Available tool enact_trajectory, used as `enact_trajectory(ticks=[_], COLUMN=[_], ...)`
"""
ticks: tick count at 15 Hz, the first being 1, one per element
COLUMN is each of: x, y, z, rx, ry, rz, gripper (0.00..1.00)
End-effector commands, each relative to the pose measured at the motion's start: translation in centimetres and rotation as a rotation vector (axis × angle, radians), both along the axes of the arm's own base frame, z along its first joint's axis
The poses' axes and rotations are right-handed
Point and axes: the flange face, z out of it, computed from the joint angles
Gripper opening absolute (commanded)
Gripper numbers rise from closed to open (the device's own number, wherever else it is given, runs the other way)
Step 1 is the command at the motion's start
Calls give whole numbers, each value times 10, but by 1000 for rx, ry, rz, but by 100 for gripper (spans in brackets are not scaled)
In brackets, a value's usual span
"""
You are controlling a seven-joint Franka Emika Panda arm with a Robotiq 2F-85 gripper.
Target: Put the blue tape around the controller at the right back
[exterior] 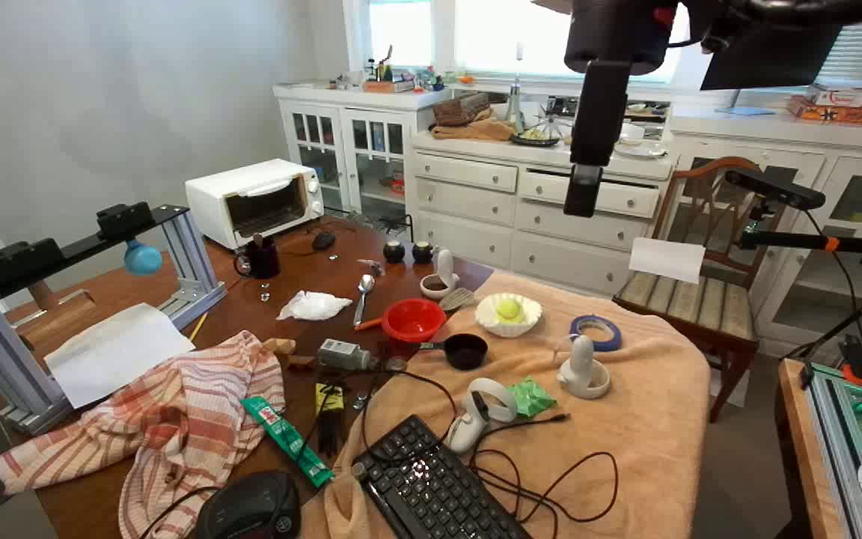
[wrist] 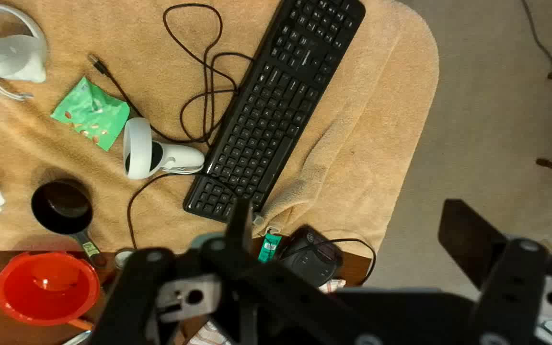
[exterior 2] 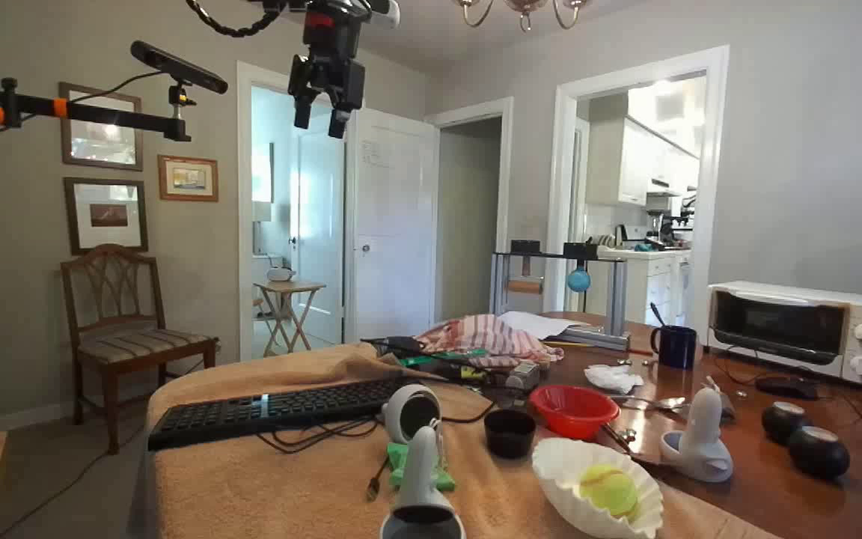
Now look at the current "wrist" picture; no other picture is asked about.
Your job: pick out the green snack packet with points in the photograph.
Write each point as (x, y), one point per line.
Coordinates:
(92, 114)

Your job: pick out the tan towel table cover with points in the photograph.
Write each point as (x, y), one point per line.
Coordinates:
(178, 64)

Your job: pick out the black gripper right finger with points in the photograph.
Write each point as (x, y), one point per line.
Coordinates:
(512, 275)

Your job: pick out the green USB stick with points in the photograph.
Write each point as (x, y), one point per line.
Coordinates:
(268, 246)

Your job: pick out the black computer keyboard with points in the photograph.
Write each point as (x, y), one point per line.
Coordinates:
(291, 70)

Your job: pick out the black measuring cup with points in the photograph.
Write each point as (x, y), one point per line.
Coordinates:
(63, 208)

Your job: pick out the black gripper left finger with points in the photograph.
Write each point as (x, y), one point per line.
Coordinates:
(157, 292)

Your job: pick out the black electronic device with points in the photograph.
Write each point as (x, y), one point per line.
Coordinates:
(311, 256)

